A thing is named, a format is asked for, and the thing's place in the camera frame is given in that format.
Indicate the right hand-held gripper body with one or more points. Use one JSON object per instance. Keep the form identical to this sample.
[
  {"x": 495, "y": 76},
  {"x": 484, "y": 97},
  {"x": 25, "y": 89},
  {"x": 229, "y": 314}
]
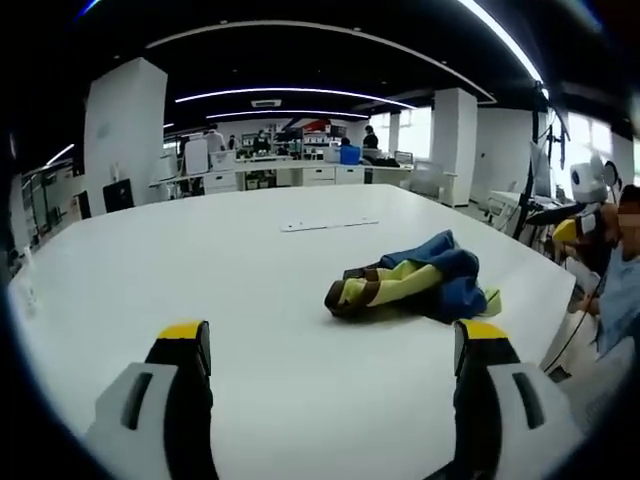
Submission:
[{"x": 589, "y": 182}]

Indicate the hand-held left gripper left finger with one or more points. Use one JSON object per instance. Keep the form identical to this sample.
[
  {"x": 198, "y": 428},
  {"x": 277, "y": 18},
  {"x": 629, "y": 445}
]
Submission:
[{"x": 150, "y": 410}]

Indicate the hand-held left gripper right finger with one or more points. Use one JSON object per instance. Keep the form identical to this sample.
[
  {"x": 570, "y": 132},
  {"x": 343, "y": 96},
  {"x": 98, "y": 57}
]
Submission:
[{"x": 500, "y": 415}]

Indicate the blue yellow brown garment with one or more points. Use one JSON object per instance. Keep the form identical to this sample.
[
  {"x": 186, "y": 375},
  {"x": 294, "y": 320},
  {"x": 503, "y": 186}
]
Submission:
[{"x": 450, "y": 280}]

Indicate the person's head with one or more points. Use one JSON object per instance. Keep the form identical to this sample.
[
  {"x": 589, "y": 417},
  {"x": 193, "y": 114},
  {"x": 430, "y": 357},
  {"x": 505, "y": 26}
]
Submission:
[{"x": 631, "y": 200}]

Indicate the computer monitor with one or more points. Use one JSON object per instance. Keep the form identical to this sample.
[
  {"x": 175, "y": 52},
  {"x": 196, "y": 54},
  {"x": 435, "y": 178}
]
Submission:
[{"x": 541, "y": 172}]

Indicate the black monitor stand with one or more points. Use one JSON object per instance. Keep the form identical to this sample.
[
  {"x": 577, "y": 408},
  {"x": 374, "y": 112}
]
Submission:
[{"x": 530, "y": 195}]

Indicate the person at table edge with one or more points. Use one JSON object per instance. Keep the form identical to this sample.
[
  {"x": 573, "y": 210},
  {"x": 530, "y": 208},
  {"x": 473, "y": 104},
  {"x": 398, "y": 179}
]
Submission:
[{"x": 620, "y": 305}]

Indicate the grey mesh office chair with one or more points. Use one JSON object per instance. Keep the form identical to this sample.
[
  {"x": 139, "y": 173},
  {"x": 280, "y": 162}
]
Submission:
[{"x": 427, "y": 179}]

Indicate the curved ceiling light strip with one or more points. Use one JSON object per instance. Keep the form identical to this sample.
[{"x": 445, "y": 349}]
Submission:
[
  {"x": 295, "y": 92},
  {"x": 505, "y": 35}
]

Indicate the black chair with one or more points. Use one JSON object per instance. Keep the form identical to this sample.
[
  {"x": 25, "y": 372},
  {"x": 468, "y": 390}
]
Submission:
[{"x": 117, "y": 196}]

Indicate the blue box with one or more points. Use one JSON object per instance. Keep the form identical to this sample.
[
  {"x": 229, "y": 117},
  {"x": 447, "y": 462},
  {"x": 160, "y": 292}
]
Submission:
[{"x": 350, "y": 154}]

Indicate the white drawer cabinet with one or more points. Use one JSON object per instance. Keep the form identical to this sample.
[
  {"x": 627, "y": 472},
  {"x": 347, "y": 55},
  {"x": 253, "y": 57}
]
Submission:
[
  {"x": 220, "y": 181},
  {"x": 319, "y": 175}
]

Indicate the white flat table plate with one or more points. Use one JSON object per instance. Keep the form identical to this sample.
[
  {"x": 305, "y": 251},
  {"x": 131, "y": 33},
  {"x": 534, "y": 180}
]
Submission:
[{"x": 327, "y": 224}]

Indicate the long white office desk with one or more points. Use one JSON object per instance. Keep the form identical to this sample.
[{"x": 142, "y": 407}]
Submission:
[{"x": 300, "y": 164}]

